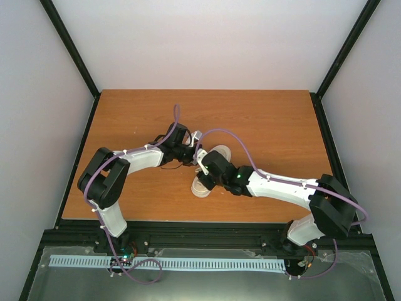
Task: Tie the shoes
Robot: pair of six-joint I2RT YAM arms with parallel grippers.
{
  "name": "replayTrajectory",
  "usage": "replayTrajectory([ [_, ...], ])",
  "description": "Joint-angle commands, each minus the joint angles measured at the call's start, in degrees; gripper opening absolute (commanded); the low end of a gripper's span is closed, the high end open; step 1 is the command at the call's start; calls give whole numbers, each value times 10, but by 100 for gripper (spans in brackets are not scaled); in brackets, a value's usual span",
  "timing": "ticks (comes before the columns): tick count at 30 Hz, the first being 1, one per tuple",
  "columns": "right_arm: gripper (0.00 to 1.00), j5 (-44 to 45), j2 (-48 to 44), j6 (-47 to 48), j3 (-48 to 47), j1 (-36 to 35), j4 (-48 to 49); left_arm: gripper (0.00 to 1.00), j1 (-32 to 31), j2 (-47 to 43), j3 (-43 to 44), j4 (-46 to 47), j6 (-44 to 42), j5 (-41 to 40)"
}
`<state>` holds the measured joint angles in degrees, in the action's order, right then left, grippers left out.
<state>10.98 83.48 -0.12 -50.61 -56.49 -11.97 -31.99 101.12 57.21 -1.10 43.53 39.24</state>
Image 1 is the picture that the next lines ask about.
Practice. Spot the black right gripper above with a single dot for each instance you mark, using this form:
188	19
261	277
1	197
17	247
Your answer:
208	185

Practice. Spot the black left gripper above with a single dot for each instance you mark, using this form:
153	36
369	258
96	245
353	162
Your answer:
187	163

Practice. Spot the white canvas sneaker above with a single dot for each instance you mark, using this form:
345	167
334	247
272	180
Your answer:
197	188

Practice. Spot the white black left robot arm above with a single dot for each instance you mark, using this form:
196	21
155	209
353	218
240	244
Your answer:
103	179

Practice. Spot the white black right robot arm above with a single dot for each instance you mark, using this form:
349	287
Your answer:
331	206

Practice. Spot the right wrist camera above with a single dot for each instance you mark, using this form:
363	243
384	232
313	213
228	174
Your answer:
200	155

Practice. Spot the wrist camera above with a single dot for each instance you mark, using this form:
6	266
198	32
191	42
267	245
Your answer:
200	155
194	137

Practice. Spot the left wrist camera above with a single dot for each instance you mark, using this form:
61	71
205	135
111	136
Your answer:
194	137

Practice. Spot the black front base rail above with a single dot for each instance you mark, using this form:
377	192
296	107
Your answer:
144	237

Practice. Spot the light blue cable duct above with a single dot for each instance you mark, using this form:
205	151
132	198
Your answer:
171	264

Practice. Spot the black frame rail left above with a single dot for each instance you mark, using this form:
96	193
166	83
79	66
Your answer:
58	24

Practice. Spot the black frame rail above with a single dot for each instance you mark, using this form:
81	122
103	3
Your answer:
58	24
353	36

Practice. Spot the black frame rail right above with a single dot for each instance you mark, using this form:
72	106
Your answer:
353	36

